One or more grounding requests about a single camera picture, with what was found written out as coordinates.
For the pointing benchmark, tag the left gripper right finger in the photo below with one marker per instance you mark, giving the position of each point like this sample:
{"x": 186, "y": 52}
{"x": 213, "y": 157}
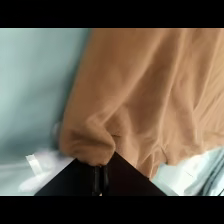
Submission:
{"x": 128, "y": 180}

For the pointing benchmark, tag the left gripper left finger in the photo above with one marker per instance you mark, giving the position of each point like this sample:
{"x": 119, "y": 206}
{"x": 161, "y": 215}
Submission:
{"x": 71, "y": 181}

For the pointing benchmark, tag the tan shirt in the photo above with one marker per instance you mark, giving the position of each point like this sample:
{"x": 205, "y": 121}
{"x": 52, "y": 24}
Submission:
{"x": 143, "y": 93}

